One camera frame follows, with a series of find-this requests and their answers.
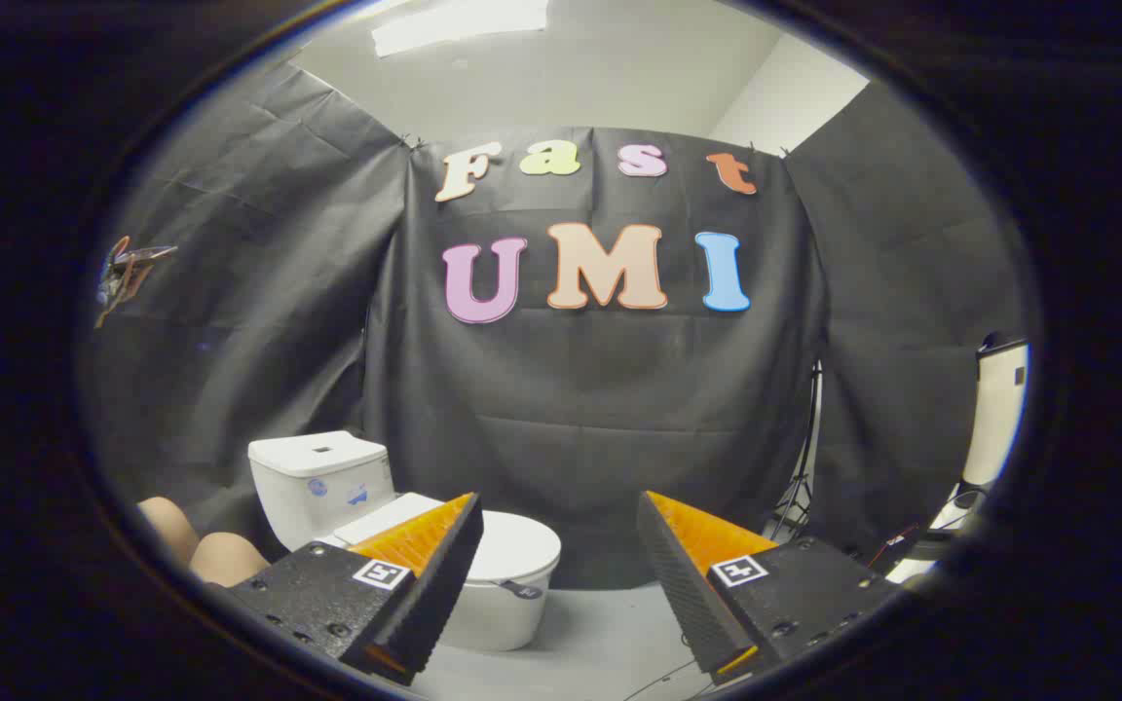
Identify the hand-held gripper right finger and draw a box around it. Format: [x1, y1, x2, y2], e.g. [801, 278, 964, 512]
[636, 490, 908, 684]

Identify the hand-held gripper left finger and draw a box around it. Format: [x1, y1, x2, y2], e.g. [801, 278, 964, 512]
[215, 492, 486, 687]

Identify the white toilet lid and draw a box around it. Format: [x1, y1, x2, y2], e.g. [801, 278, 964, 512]
[332, 492, 563, 599]

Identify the white toilet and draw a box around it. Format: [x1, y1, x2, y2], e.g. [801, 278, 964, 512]
[247, 430, 563, 653]

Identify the black tripod stand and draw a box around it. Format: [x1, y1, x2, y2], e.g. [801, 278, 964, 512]
[770, 360, 825, 541]

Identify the black backdrop cloth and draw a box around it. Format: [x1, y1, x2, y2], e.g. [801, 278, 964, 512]
[84, 63, 1029, 590]

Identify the white cylinder with black cap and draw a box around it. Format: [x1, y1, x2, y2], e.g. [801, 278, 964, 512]
[960, 331, 1030, 488]

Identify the black bar with red wire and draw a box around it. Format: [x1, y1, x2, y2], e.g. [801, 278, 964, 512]
[863, 521, 924, 575]

